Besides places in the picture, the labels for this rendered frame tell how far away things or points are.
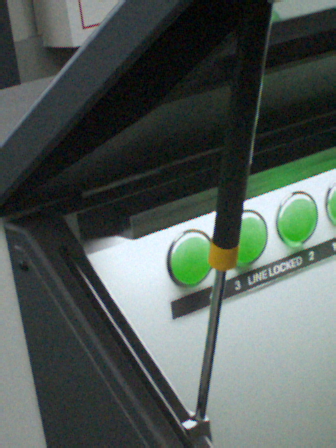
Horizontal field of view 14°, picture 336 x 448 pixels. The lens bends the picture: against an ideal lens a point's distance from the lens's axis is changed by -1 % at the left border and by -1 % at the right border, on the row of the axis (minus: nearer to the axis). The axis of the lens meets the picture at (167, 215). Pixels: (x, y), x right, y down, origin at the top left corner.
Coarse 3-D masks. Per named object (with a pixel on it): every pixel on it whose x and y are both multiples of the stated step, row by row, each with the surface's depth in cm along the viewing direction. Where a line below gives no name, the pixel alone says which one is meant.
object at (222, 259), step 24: (264, 0) 74; (240, 24) 76; (264, 24) 75; (240, 48) 76; (264, 48) 76; (240, 72) 77; (240, 96) 78; (240, 120) 79; (240, 144) 80; (240, 168) 81; (240, 192) 83; (216, 216) 84; (240, 216) 84; (216, 240) 85; (216, 264) 86; (216, 288) 88; (216, 312) 89; (216, 336) 91; (192, 432) 96
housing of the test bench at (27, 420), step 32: (0, 96) 131; (32, 96) 129; (0, 128) 116; (288, 128) 122; (0, 224) 106; (0, 256) 107; (0, 288) 109; (0, 320) 111; (0, 352) 113; (0, 384) 115; (32, 384) 110; (0, 416) 117; (32, 416) 111
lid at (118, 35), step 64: (128, 0) 78; (192, 0) 74; (320, 0) 91; (128, 64) 81; (192, 64) 87; (320, 64) 102; (64, 128) 89; (128, 128) 95; (192, 128) 104; (256, 128) 115; (0, 192) 100; (64, 192) 106
